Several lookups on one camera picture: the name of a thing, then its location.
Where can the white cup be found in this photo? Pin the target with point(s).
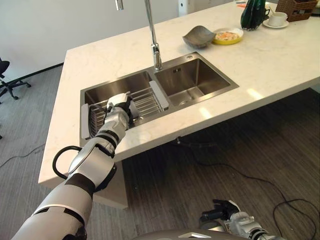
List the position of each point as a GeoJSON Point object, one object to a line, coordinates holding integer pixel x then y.
{"type": "Point", "coordinates": [276, 18]}

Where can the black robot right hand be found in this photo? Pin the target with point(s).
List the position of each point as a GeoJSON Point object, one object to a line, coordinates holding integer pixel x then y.
{"type": "Point", "coordinates": [222, 211]}

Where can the round chrome sink button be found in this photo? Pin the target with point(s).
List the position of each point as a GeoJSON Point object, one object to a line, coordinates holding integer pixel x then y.
{"type": "Point", "coordinates": [189, 56]}

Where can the brown wicker basket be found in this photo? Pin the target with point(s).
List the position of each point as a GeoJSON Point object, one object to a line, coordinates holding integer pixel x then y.
{"type": "Point", "coordinates": [296, 8]}

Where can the white saucer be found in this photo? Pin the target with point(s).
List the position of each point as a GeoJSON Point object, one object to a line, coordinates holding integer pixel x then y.
{"type": "Point", "coordinates": [283, 24]}

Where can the yellow bowl with food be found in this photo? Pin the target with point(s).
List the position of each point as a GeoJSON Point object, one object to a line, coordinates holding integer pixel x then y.
{"type": "Point", "coordinates": [228, 37]}

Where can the orange flat item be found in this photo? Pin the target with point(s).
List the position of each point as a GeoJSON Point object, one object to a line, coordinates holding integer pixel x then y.
{"type": "Point", "coordinates": [241, 5]}

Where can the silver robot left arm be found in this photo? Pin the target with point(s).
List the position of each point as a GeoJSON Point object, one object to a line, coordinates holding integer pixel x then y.
{"type": "Point", "coordinates": [75, 182]}

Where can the dark green bottle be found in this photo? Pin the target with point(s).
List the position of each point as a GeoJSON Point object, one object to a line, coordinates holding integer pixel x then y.
{"type": "Point", "coordinates": [252, 13]}

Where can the grey wavy bowl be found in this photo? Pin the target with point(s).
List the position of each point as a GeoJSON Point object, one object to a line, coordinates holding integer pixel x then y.
{"type": "Point", "coordinates": [198, 37]}

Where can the white island support panel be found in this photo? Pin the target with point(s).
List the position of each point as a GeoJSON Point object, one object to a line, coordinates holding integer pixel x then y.
{"type": "Point", "coordinates": [112, 190]}

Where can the chrome spout end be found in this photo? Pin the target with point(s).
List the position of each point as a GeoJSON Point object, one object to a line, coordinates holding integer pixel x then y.
{"type": "Point", "coordinates": [119, 4]}

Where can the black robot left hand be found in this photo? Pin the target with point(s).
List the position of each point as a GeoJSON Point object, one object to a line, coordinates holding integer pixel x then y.
{"type": "Point", "coordinates": [120, 99]}

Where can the tall chrome faucet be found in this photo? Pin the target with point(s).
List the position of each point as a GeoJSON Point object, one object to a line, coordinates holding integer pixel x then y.
{"type": "Point", "coordinates": [153, 35]}

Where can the black office chair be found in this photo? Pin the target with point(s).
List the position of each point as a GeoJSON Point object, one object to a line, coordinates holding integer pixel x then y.
{"type": "Point", "coordinates": [7, 85]}

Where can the white cylindrical device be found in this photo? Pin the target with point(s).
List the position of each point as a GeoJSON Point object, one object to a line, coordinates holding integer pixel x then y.
{"type": "Point", "coordinates": [182, 6]}

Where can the stainless steel double sink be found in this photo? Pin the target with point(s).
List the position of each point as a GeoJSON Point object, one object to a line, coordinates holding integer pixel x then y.
{"type": "Point", "coordinates": [200, 80]}

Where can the silver robot torso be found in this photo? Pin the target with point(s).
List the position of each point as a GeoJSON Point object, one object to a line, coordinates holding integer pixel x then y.
{"type": "Point", "coordinates": [190, 234]}

